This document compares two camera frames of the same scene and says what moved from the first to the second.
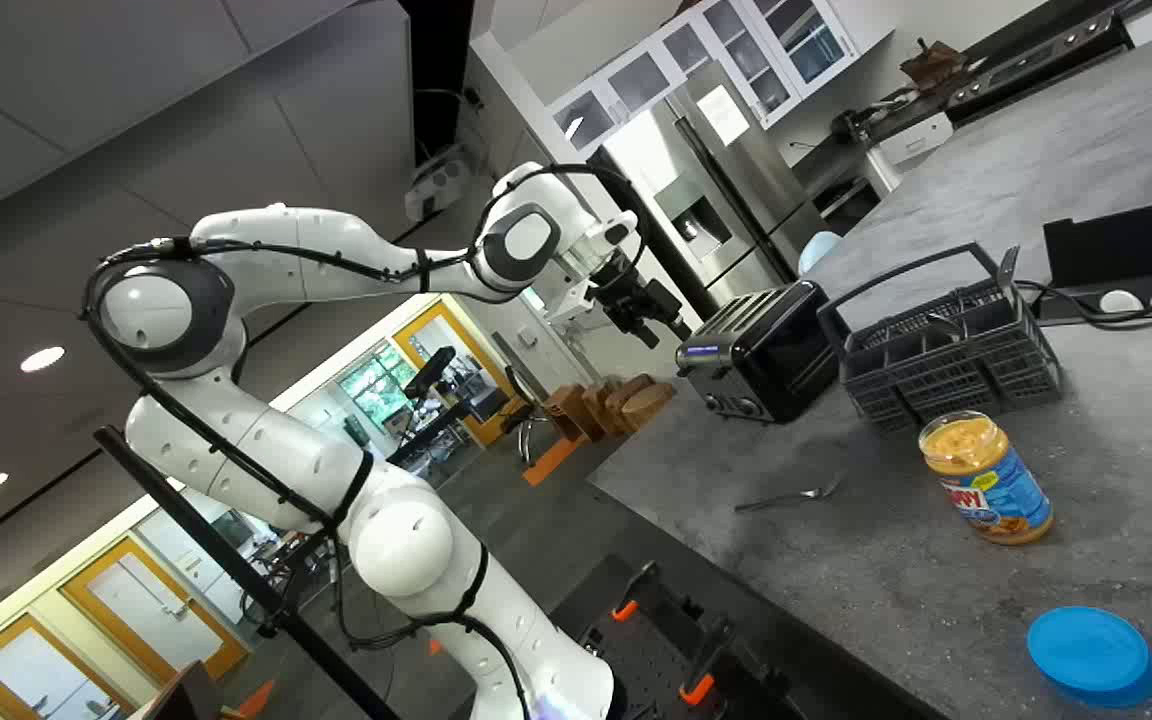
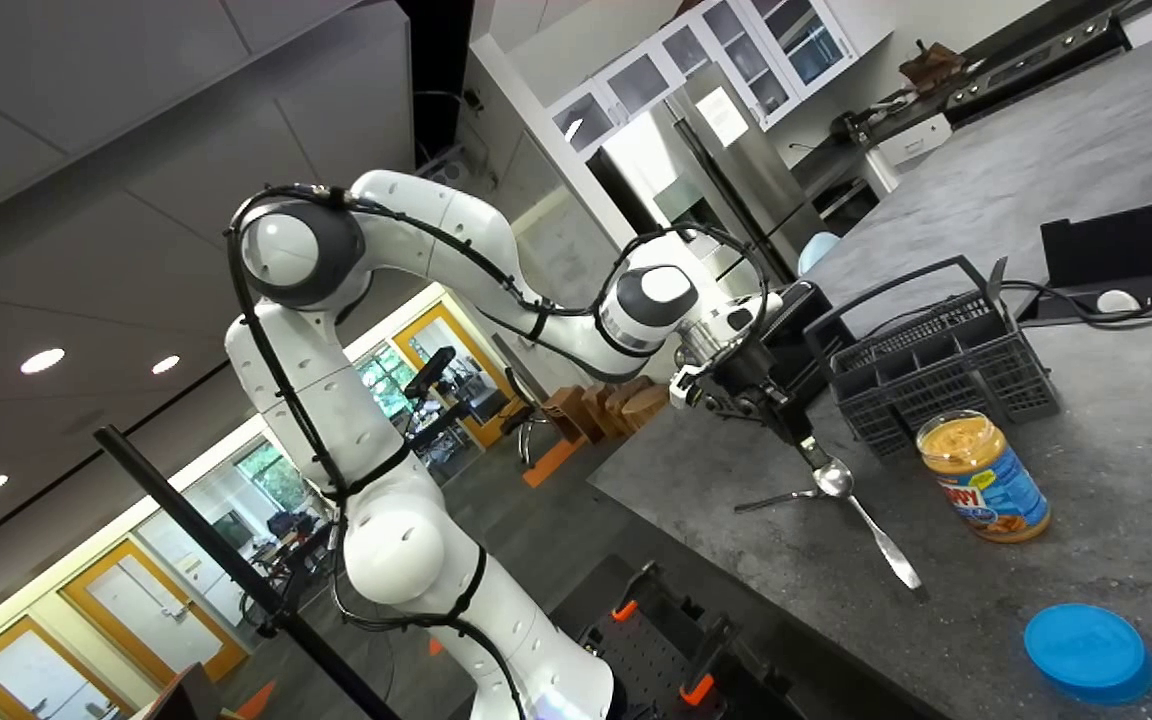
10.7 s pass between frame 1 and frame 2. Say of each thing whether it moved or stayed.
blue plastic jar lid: stayed
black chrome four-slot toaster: stayed
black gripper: moved
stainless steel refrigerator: stayed
